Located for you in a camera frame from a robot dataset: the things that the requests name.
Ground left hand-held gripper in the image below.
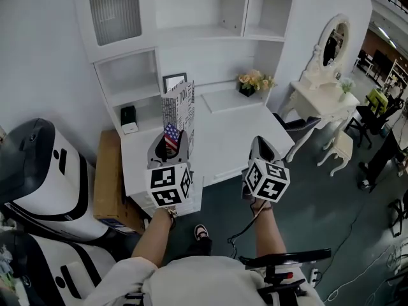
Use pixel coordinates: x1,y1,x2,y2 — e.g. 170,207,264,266
145,129,194,208

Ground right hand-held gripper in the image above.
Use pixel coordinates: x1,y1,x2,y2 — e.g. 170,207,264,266
244,135,291,203

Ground newspaper-print box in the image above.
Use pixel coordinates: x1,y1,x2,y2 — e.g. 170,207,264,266
161,80,196,159

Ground person's right forearm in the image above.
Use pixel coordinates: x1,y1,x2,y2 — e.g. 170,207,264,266
250,201,288,258

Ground person's left forearm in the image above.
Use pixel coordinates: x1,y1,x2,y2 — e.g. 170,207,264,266
131,207,178,269

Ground white desk with hutch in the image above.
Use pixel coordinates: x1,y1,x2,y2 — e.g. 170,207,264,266
75,0,296,218

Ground dark upholstered chair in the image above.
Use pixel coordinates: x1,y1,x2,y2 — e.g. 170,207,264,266
273,112,323,140

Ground small black and white box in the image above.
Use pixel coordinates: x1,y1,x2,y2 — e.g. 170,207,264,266
120,105,139,135

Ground brown cardboard box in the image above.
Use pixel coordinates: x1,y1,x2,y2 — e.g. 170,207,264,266
93,129,145,235

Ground yellow flowers in black pot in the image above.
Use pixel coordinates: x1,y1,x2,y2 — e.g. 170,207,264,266
237,69,277,98

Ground white vanity stool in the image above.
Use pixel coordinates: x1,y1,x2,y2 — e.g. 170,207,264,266
317,130,355,177

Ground white vanity table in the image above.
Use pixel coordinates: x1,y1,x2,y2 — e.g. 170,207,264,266
280,80,361,164

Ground black and white shoe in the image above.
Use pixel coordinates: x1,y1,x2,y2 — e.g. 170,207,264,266
193,224,210,240

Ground person's leg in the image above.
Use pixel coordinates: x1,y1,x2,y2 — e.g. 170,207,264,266
183,234,214,258

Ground white flowers in small vase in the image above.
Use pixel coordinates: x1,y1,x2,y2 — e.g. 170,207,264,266
337,76,356,103

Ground black mesh chair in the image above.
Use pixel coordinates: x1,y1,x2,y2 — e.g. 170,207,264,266
346,105,388,149

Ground green chair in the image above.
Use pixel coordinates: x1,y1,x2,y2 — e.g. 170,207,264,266
365,87,403,114

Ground oval vanity mirror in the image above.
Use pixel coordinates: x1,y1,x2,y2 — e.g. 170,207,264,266
310,13,351,91

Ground person's white shirt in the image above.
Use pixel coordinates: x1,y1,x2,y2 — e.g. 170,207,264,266
84,255,326,306

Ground black office chair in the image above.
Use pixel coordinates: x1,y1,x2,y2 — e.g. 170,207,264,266
387,198,408,238

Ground ribbed glass cabinet door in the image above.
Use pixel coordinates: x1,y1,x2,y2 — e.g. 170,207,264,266
87,0,143,47

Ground white display shelf rack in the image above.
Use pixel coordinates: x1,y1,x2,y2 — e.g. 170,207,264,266
384,58,408,92

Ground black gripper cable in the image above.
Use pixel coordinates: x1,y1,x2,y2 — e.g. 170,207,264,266
168,206,178,231
227,202,269,258

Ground black picture frame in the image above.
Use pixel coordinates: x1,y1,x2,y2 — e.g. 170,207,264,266
162,72,188,94

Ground black chest mount tray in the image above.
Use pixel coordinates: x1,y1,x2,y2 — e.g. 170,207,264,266
238,248,332,299

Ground white floor cable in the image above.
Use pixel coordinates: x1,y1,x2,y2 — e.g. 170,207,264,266
323,244,408,303

